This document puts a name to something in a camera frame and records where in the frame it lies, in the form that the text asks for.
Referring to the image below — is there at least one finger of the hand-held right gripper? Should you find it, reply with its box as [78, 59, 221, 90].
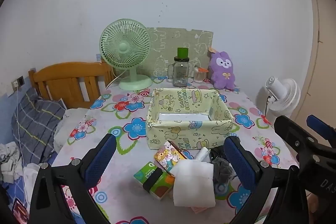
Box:
[274, 115, 336, 164]
[307, 114, 336, 147]

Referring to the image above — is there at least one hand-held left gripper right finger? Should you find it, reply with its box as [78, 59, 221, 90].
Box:
[223, 136, 307, 224]

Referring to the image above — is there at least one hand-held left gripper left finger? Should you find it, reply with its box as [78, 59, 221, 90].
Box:
[29, 133, 117, 224]

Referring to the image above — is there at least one grey sock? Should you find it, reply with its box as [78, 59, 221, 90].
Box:
[211, 157, 237, 185]

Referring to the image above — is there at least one black cloth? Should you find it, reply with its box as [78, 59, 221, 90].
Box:
[210, 147, 226, 159]

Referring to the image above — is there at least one translucent plastic bag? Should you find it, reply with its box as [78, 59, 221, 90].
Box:
[194, 147, 210, 161]

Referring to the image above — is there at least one white cotton pad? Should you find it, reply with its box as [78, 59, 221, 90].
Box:
[173, 158, 216, 208]

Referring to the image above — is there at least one yellow cartoon printed box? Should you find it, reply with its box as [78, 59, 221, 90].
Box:
[146, 87, 235, 151]

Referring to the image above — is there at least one green tissue pack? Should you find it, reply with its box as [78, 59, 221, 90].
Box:
[133, 163, 176, 199]

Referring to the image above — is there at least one yellow cartoon tissue pack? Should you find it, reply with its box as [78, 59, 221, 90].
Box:
[154, 140, 188, 173]

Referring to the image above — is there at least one floral tablecloth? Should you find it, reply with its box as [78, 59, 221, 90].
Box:
[51, 77, 300, 224]

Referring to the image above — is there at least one white clip fan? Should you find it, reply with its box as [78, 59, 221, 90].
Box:
[264, 76, 301, 118]

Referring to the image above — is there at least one beige door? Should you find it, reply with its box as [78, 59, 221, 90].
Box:
[291, 0, 336, 122]

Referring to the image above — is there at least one grey plaid pillow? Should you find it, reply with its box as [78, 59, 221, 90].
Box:
[12, 88, 66, 164]

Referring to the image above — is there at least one purple plush bunny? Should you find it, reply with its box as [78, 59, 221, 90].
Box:
[209, 47, 236, 90]

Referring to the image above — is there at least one crumpled white grey cloth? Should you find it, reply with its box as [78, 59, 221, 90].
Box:
[0, 142, 24, 182]

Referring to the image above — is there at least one wooden bed headboard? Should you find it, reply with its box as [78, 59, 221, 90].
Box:
[28, 61, 113, 109]

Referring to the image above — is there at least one cotton swab jar orange lid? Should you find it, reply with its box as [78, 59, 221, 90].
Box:
[193, 67, 209, 83]

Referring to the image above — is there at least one glass jar mug green lid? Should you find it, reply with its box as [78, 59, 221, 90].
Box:
[168, 48, 190, 87]

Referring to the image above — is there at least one green desk fan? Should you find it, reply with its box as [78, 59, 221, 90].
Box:
[99, 19, 153, 90]

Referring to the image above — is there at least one green cartoon printed board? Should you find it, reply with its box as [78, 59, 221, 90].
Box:
[142, 27, 214, 77]

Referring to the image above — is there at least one white fan power cord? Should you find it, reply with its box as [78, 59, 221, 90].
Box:
[105, 67, 124, 89]

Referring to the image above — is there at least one wall socket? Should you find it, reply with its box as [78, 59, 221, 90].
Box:
[12, 76, 25, 89]

